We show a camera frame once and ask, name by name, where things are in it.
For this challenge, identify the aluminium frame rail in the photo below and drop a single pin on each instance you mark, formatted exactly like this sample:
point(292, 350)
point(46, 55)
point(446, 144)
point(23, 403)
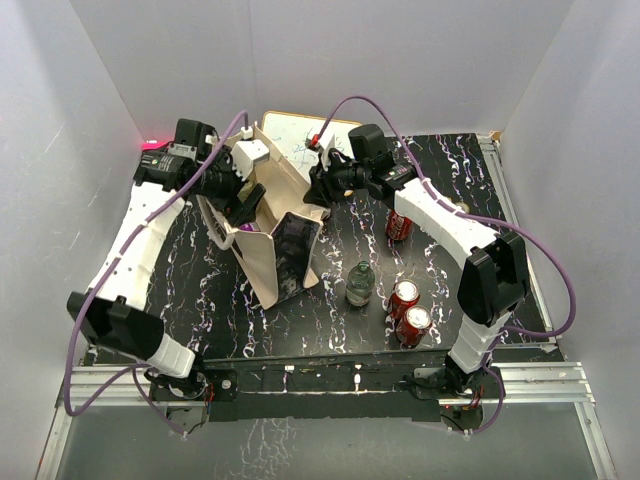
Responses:
point(318, 375)

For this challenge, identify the yellow tape roll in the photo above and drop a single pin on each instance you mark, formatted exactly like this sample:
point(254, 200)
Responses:
point(463, 207)

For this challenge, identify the cream canvas tote bag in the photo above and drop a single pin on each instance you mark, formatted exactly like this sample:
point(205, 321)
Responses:
point(276, 257)

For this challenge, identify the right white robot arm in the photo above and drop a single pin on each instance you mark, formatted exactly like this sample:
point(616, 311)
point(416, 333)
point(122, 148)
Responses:
point(495, 274)

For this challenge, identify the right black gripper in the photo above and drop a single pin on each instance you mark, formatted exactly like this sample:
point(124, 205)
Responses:
point(321, 191)

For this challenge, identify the red cola can middle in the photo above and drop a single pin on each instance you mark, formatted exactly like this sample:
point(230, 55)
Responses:
point(404, 295)

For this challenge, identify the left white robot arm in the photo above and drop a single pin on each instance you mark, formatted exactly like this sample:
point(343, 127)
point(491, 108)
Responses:
point(110, 313)

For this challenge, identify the red cola can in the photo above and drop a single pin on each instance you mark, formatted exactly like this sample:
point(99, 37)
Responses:
point(404, 295)
point(398, 227)
point(413, 326)

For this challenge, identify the purple Fanta can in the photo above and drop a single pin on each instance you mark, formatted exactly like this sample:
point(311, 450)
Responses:
point(250, 227)

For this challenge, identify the red cola can front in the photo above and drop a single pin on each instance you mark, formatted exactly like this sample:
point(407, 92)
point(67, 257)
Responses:
point(413, 326)

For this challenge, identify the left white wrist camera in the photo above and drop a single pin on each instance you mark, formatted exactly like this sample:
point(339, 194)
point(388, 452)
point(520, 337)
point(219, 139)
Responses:
point(246, 154)

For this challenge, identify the red cola can rear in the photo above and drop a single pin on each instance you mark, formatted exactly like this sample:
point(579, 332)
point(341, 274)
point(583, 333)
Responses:
point(398, 227)

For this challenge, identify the small whiteboard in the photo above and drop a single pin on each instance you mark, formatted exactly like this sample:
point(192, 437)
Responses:
point(289, 132)

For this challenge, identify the clear glass bottle on table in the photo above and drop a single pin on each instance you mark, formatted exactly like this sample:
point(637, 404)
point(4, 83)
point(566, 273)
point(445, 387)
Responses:
point(360, 284)

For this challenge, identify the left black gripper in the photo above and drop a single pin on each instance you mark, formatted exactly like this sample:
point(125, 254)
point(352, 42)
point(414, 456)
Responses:
point(233, 207)

